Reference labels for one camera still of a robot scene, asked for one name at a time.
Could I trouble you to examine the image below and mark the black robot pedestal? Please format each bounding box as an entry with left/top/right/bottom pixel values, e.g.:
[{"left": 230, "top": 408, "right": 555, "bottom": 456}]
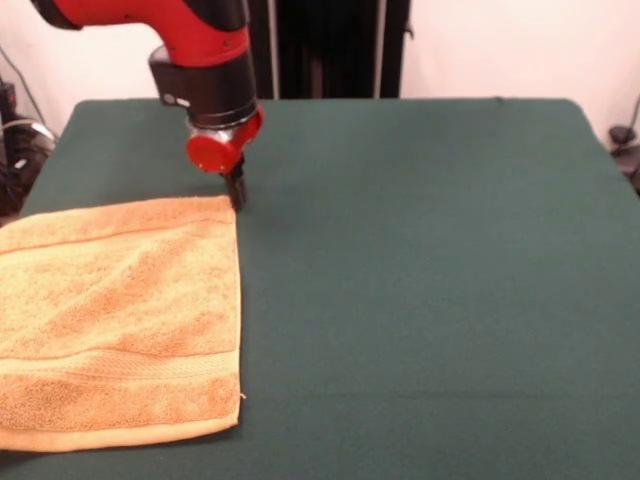
[{"left": 234, "top": 0, "right": 416, "bottom": 100}]

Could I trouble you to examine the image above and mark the dark green table cloth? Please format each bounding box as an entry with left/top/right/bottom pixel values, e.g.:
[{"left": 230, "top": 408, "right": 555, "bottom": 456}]
[{"left": 0, "top": 97, "right": 640, "bottom": 480}]

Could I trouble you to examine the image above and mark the black power strip red switch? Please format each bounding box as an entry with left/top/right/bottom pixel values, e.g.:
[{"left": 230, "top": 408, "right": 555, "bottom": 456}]
[{"left": 0, "top": 79, "right": 20, "bottom": 110}]

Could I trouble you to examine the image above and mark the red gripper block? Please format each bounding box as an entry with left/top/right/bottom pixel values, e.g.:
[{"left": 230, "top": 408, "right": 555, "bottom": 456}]
[{"left": 185, "top": 105, "right": 265, "bottom": 208}]

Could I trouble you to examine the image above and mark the black cable bundle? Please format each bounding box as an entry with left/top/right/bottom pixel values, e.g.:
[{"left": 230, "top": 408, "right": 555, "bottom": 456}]
[{"left": 0, "top": 124, "right": 51, "bottom": 217}]

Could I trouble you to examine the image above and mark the tan terry towel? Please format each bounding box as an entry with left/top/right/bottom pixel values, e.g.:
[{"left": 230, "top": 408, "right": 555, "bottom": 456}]
[{"left": 0, "top": 194, "right": 247, "bottom": 454}]

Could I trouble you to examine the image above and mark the black floor object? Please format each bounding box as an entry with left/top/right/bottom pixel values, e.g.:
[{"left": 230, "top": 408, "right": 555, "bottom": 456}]
[{"left": 613, "top": 144, "right": 640, "bottom": 197}]

